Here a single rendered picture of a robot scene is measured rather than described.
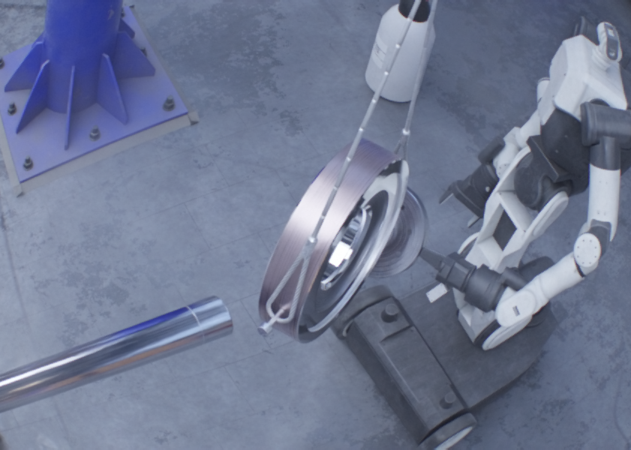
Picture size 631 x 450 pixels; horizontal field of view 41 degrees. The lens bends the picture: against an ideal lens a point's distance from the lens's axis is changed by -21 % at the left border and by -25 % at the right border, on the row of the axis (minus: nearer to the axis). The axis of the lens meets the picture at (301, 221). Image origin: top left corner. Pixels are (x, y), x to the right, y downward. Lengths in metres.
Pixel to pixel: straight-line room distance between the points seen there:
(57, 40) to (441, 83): 1.58
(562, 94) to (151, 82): 1.89
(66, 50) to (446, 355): 1.59
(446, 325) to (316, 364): 0.39
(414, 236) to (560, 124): 0.45
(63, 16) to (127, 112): 0.60
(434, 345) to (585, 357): 0.73
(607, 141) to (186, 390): 1.57
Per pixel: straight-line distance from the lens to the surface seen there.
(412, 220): 2.16
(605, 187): 1.98
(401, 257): 2.18
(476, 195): 2.66
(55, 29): 3.21
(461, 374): 2.93
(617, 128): 1.96
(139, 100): 3.51
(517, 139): 2.55
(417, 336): 2.92
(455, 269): 2.13
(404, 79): 3.62
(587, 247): 2.01
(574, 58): 2.13
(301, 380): 3.00
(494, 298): 2.12
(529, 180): 2.30
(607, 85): 2.09
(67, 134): 3.34
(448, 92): 3.84
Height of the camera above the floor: 2.62
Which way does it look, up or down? 52 degrees down
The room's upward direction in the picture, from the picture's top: 16 degrees clockwise
